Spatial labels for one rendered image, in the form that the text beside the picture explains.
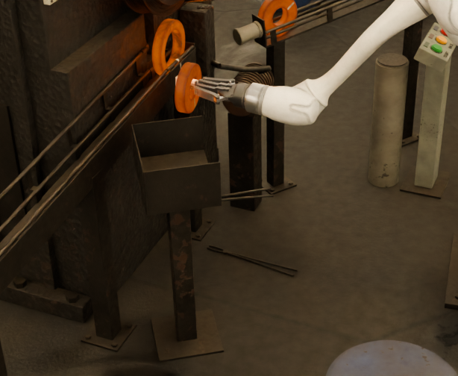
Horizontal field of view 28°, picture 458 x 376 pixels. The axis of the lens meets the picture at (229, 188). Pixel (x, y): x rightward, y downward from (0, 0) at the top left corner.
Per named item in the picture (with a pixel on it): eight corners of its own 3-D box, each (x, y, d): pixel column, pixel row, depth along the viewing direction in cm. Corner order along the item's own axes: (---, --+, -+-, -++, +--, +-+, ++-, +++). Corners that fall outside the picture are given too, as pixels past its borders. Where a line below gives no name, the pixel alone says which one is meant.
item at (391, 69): (364, 184, 366) (371, 63, 338) (372, 169, 375) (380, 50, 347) (394, 190, 362) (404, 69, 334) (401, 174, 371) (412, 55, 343)
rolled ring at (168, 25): (187, 15, 303) (177, 13, 304) (162, 24, 287) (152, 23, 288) (183, 70, 309) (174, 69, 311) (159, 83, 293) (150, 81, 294)
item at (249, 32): (233, 42, 329) (231, 26, 325) (254, 33, 332) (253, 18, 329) (242, 48, 324) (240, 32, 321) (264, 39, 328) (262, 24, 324)
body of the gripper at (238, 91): (242, 114, 276) (214, 107, 279) (253, 101, 282) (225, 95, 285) (243, 92, 272) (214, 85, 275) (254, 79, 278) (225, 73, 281)
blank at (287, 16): (270, 43, 336) (275, 46, 334) (249, 16, 325) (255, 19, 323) (299, 12, 337) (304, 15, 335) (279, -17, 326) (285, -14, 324)
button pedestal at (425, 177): (397, 194, 360) (410, 46, 326) (412, 163, 378) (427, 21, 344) (438, 202, 354) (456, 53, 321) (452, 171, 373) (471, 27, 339)
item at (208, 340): (160, 374, 281) (142, 172, 242) (149, 318, 303) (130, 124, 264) (227, 364, 284) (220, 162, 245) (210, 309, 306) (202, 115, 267)
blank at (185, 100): (171, 82, 274) (182, 83, 273) (189, 51, 284) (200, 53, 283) (176, 122, 285) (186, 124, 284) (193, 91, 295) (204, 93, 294)
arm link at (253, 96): (271, 107, 281) (253, 103, 283) (272, 80, 276) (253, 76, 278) (260, 121, 274) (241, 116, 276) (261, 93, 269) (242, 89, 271)
